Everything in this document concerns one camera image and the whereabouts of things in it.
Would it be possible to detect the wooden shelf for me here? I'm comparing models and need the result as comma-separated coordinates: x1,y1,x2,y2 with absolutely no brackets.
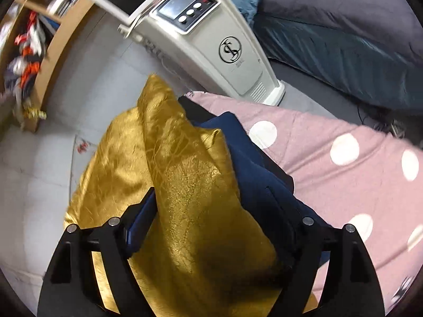
0,0,100,133

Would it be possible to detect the black cable bundle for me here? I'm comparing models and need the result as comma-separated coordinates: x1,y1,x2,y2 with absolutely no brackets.
357,106,408,139

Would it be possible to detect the navy folded garment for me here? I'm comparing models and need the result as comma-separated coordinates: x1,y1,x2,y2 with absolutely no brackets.
192,112,331,265

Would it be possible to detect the colourful cloth pile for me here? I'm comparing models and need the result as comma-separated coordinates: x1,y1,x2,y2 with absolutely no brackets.
0,8,48,121

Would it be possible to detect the golden satin shirt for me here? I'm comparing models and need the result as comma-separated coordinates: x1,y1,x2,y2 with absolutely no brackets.
63,74,318,317

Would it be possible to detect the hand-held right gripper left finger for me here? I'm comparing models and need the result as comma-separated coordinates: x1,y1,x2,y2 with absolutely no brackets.
37,187,157,317

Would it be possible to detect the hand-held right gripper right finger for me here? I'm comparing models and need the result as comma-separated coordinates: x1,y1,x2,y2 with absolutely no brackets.
281,216,386,317

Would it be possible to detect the white floor appliance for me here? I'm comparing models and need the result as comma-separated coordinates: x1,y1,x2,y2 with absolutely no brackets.
88,0,285,106

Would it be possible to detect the grey quilt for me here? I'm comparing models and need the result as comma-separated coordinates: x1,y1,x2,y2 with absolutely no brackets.
258,0,423,83

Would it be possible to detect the pink polka dot blanket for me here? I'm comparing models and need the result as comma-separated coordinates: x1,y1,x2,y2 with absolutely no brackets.
187,91,423,311

